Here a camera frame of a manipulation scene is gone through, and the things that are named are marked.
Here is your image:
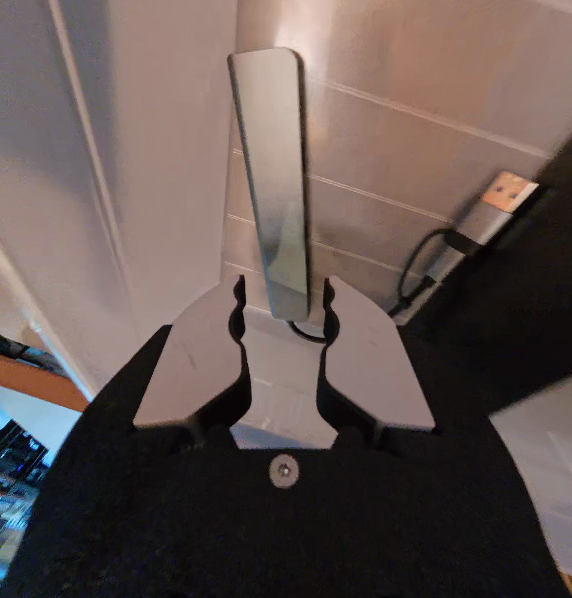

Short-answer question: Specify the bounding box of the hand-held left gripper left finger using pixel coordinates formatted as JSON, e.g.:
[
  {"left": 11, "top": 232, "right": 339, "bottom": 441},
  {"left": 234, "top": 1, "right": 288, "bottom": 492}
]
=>
[{"left": 133, "top": 275, "right": 252, "bottom": 431}]

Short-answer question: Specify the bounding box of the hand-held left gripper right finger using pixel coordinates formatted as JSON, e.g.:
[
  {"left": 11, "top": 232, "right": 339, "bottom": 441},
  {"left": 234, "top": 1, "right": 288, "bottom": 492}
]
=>
[{"left": 316, "top": 276, "right": 436, "bottom": 431}]

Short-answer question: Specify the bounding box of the grey metal usb hub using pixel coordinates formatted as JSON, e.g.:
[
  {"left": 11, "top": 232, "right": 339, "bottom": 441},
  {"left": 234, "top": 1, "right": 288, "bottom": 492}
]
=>
[{"left": 227, "top": 46, "right": 313, "bottom": 322}]

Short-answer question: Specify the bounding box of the clear plastic organiser box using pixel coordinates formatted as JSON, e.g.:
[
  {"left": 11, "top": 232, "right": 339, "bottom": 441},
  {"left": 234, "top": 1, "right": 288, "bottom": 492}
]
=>
[{"left": 0, "top": 0, "right": 572, "bottom": 580}]

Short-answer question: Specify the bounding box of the silver usb connector plug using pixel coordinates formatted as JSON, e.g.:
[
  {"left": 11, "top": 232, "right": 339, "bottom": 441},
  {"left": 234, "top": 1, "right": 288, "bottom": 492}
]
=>
[{"left": 392, "top": 135, "right": 572, "bottom": 417}]

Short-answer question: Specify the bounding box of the black hub cable grey plug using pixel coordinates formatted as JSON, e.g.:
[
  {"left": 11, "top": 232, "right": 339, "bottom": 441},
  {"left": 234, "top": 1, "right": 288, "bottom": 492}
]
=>
[{"left": 286, "top": 170, "right": 541, "bottom": 344}]

